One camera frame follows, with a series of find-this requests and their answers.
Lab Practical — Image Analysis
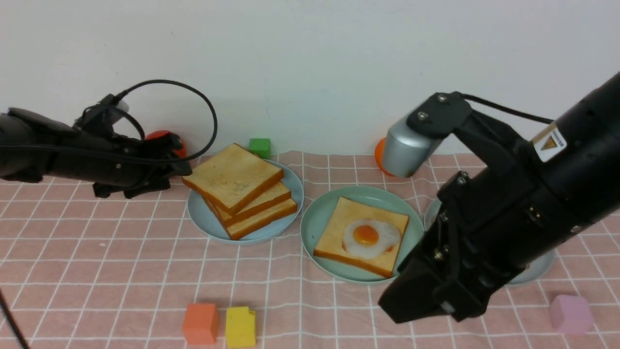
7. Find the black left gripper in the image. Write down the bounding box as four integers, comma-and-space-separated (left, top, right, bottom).
73, 136, 192, 199

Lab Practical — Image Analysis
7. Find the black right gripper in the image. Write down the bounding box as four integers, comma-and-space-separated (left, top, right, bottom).
378, 170, 582, 323

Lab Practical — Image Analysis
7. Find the fried egg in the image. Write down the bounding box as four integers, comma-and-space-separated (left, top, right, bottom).
342, 219, 401, 260

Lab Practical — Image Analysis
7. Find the toast slice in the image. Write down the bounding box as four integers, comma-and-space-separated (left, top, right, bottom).
205, 198, 297, 240
201, 182, 292, 228
313, 197, 409, 277
182, 143, 284, 216

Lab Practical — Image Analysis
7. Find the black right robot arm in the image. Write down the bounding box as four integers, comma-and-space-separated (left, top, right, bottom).
378, 75, 620, 323

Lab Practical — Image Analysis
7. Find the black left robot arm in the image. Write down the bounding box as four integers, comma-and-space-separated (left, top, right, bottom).
1, 106, 192, 199

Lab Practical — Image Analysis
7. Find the red yellow pomegranate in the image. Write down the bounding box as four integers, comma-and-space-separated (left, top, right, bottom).
145, 130, 187, 158

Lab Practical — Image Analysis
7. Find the grey egg plate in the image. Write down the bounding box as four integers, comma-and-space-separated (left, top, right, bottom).
423, 199, 556, 286

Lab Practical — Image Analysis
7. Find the light blue bread plate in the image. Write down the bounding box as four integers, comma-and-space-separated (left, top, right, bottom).
186, 159, 304, 245

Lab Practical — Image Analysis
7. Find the pink checkered tablecloth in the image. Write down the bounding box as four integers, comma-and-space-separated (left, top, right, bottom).
0, 179, 620, 349

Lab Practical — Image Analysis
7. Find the pink foam cube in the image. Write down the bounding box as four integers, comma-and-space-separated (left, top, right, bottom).
549, 295, 595, 335

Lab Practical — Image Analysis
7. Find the green foam cube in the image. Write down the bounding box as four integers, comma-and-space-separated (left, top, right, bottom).
248, 138, 272, 159

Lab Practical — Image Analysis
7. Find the orange fruit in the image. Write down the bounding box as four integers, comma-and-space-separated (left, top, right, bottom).
374, 138, 392, 176

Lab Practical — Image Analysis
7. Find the green middle plate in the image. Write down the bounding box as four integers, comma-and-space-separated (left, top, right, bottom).
300, 186, 424, 285

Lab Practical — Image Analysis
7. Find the orange foam cube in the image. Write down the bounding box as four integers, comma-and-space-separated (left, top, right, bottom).
182, 303, 219, 346

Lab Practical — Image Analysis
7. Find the yellow foam block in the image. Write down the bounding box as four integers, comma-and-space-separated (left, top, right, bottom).
225, 306, 257, 349

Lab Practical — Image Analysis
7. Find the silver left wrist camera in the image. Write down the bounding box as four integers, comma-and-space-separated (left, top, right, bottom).
97, 94, 130, 113

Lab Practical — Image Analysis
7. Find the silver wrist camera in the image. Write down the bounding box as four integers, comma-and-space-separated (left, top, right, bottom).
97, 94, 130, 113
381, 92, 473, 177

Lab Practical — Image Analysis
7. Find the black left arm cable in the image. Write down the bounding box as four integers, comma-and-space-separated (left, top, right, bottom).
73, 79, 218, 165

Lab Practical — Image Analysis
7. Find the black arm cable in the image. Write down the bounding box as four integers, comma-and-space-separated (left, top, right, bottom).
460, 93, 555, 125
73, 79, 218, 165

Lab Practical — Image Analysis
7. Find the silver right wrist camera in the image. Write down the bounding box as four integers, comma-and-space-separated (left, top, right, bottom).
381, 92, 473, 177

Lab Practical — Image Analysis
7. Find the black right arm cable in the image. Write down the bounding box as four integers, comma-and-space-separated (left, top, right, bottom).
460, 93, 555, 125

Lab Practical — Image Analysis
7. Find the black cable bottom left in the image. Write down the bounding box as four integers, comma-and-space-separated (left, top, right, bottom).
0, 291, 31, 349

